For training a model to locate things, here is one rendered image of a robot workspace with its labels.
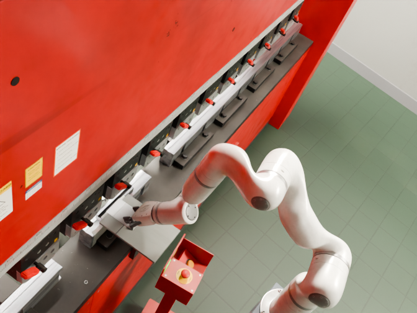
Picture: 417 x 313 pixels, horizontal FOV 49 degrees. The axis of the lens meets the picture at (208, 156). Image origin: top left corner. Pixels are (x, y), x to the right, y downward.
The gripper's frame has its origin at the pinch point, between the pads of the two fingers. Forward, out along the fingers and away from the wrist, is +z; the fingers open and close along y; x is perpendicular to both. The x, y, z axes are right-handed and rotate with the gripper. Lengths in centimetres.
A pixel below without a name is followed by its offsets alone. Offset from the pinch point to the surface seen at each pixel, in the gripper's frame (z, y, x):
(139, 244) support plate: -4.3, 7.5, 8.7
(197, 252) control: 1.8, -19.5, 37.4
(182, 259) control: 6.0, -13.2, 36.1
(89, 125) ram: -47, 28, -49
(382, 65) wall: 20, -364, 99
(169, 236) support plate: -8.9, -3.2, 14.0
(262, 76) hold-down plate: 12, -140, 5
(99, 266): 10.8, 18.1, 10.4
